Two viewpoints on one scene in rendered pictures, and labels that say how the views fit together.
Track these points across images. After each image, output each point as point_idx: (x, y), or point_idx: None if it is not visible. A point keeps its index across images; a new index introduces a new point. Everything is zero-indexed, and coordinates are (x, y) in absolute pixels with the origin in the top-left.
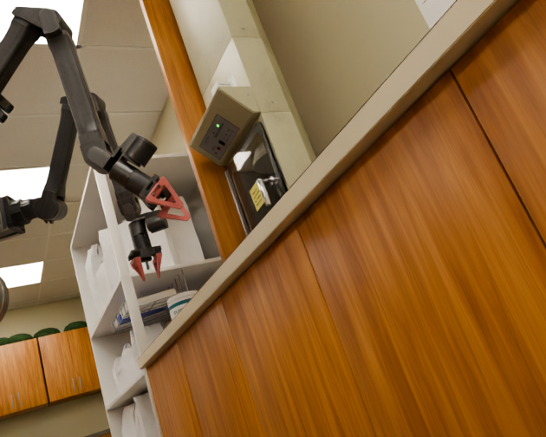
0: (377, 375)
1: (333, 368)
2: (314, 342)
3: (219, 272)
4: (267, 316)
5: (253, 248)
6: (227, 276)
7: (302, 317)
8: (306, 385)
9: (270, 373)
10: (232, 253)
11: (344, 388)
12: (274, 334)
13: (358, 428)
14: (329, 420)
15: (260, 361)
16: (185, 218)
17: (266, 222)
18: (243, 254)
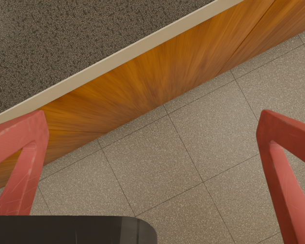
0: (280, 16)
1: (231, 37)
2: (222, 35)
3: (38, 99)
4: (142, 60)
5: (231, 6)
6: (81, 84)
7: (222, 26)
8: (178, 66)
9: (113, 94)
10: (134, 44)
11: (233, 41)
12: (146, 65)
13: (225, 51)
14: (194, 65)
15: (92, 99)
16: (44, 144)
17: None
18: (185, 27)
